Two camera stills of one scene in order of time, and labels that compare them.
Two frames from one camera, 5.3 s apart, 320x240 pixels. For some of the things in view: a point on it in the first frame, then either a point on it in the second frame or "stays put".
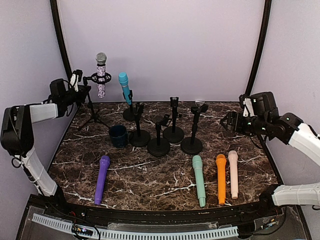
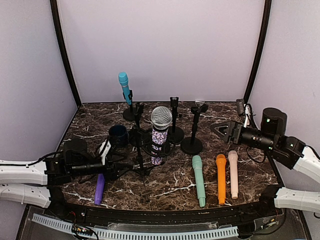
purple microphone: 104,162 stays put
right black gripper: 238,127 to 232,125
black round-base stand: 174,134 stays put
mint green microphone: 197,161 stays put
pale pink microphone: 233,156 stays put
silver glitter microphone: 101,58 to 161,117
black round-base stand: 139,137 stays put
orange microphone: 221,168 stays put
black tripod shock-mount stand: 94,77 to 140,137
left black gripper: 82,88 to 112,172
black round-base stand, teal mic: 129,114 stays put
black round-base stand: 193,145 stays put
